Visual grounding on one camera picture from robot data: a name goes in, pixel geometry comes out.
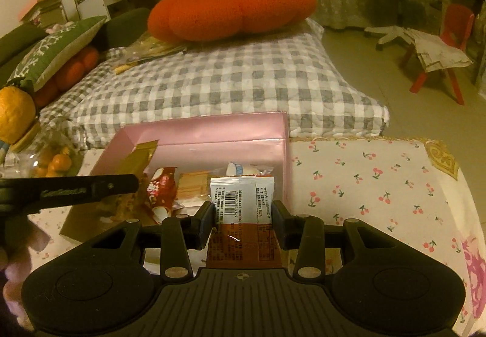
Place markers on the folded newspaper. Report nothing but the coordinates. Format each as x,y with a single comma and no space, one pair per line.
436,50

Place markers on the gold snack packet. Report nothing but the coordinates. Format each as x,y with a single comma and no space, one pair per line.
138,158

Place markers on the orange fruit jar stopper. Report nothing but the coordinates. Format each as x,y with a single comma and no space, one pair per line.
15,113

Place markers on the floral bed sheet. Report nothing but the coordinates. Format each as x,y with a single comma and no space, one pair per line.
372,189

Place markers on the grey checked pillow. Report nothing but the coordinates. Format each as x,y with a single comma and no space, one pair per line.
227,82

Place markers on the pink cardboard box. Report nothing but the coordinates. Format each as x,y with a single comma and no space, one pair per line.
212,132

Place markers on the person's left hand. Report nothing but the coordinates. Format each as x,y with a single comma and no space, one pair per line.
19,270

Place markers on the pile of small oranges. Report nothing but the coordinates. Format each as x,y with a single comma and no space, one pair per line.
57,164

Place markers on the brown white-label snack packet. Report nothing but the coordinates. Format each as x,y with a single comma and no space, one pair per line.
239,200

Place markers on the white long wafer packet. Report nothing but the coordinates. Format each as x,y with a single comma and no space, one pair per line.
193,189

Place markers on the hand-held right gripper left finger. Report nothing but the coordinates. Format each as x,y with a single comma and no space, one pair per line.
209,223

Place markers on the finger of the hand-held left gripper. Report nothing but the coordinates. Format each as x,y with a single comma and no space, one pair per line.
76,187

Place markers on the stack of boxes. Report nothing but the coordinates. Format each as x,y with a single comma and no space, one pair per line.
41,6

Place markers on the red pumpkin cushion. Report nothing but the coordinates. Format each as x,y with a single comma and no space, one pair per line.
227,6

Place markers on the glass jar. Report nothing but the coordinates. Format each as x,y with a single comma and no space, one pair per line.
34,162

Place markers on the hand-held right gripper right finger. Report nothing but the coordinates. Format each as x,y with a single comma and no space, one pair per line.
280,225

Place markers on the orange plush cushion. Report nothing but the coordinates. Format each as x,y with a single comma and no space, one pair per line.
72,71

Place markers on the dark green cushion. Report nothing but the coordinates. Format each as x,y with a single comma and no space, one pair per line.
19,42

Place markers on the red snack packet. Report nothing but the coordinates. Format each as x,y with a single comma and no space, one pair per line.
161,192

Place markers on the red plastic chair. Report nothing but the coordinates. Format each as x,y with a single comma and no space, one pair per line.
459,23

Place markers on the green patterned pillow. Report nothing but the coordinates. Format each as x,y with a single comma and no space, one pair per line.
49,48

